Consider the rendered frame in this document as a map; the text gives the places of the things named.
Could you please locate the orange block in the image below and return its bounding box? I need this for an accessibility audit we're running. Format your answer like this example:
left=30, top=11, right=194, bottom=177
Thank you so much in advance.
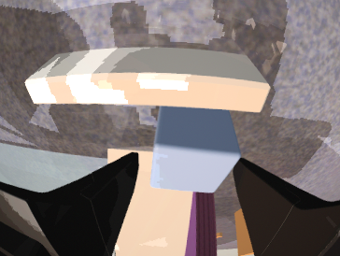
left=234, top=208, right=254, bottom=256

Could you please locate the orange and cream long box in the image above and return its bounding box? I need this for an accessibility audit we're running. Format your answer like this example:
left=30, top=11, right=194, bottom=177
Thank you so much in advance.
left=0, top=48, right=271, bottom=256

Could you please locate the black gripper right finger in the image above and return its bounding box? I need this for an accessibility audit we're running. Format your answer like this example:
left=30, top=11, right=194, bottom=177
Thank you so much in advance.
left=234, top=158, right=340, bottom=256

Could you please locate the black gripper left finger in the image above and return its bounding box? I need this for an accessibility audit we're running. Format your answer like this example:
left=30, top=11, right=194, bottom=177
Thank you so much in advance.
left=0, top=151, right=139, bottom=256

